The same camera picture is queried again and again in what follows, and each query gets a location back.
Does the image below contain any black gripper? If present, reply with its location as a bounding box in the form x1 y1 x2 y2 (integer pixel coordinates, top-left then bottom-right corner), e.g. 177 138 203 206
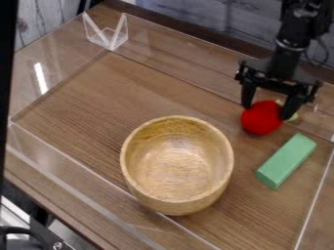
235 59 324 120

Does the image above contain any red plush fruit green leaf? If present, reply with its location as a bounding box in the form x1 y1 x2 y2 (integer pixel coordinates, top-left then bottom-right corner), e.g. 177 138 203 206
241 100 299 136

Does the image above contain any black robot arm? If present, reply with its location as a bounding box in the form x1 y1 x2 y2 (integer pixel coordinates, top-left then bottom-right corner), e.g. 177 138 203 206
235 0 334 120

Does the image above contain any green rectangular block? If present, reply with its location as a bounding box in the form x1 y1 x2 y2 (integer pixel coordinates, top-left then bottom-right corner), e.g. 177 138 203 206
255 133 317 189

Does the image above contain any wooden bowl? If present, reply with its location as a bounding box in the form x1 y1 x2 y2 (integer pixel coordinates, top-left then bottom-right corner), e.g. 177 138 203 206
120 115 235 216

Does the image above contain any clear acrylic corner bracket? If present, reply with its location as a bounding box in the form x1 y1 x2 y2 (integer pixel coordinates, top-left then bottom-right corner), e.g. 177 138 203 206
83 13 128 51

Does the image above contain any black metal stand bracket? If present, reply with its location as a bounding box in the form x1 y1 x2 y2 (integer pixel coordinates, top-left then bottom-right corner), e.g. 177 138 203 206
0 207 76 250

